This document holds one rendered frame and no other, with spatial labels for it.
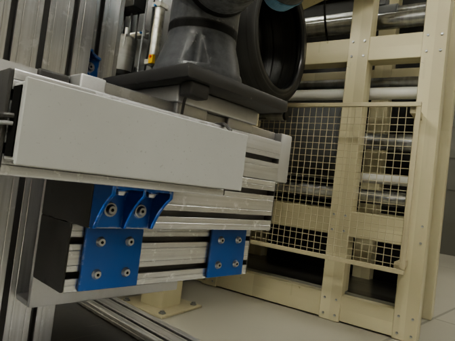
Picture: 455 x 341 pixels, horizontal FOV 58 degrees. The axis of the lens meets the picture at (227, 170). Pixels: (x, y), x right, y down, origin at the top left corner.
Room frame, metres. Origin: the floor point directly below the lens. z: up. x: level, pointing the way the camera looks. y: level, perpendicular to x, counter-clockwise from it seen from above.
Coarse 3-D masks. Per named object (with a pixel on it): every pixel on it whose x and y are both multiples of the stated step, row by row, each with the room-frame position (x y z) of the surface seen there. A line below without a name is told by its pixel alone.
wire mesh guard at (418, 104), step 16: (304, 112) 1.92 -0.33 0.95; (416, 112) 1.64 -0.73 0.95; (320, 128) 1.87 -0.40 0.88; (416, 128) 1.64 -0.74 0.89; (352, 144) 1.78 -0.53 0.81; (416, 144) 1.63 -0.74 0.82; (304, 160) 1.90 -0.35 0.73; (336, 160) 1.82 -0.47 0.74; (400, 160) 1.67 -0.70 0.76; (384, 176) 1.70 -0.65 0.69; (288, 192) 1.93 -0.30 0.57; (352, 192) 1.77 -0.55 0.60; (368, 208) 1.73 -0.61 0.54; (288, 224) 1.92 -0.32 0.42; (336, 224) 1.80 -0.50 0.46; (256, 240) 2.02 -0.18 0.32; (272, 240) 1.96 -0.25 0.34; (320, 240) 1.83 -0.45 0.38; (320, 256) 1.82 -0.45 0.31; (336, 256) 1.79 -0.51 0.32; (400, 256) 1.64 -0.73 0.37; (400, 272) 1.64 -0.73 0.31
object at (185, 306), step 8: (136, 296) 1.91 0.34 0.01; (136, 304) 1.79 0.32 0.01; (144, 304) 1.80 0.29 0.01; (184, 304) 1.87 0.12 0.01; (192, 304) 1.88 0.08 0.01; (152, 312) 1.72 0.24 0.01; (160, 312) 1.71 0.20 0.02; (168, 312) 1.74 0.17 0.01; (176, 312) 1.75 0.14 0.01; (184, 312) 1.80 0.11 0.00
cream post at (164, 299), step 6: (180, 282) 1.86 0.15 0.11; (180, 288) 1.87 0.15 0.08; (144, 294) 1.83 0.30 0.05; (150, 294) 1.81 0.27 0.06; (156, 294) 1.79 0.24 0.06; (162, 294) 1.78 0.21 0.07; (168, 294) 1.80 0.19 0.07; (174, 294) 1.83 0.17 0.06; (180, 294) 1.87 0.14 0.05; (144, 300) 1.83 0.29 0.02; (150, 300) 1.81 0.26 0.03; (156, 300) 1.79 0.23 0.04; (162, 300) 1.78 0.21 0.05; (168, 300) 1.80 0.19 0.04; (174, 300) 1.84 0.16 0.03; (180, 300) 1.88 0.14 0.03; (156, 306) 1.79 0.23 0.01; (162, 306) 1.78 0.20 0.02; (168, 306) 1.81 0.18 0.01
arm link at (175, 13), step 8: (176, 0) 0.64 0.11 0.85; (184, 0) 0.63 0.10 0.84; (192, 0) 0.61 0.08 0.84; (176, 8) 0.64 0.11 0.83; (184, 8) 0.63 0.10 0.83; (192, 8) 0.62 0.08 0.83; (200, 8) 0.61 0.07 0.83; (176, 16) 0.64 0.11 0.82; (184, 16) 0.63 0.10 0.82; (192, 16) 0.62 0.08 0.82; (200, 16) 0.62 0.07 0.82; (208, 16) 0.62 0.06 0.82; (216, 16) 0.62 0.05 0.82; (224, 16) 0.62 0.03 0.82; (232, 16) 0.63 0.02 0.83; (232, 24) 0.65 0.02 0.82
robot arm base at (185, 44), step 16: (176, 32) 0.64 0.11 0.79; (192, 32) 0.62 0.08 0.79; (208, 32) 0.62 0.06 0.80; (224, 32) 0.64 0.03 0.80; (176, 48) 0.62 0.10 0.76; (192, 48) 0.62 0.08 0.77; (208, 48) 0.62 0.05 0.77; (224, 48) 0.63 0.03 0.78; (160, 64) 0.63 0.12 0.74; (208, 64) 0.61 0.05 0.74; (224, 64) 0.62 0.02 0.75; (240, 80) 0.66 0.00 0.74
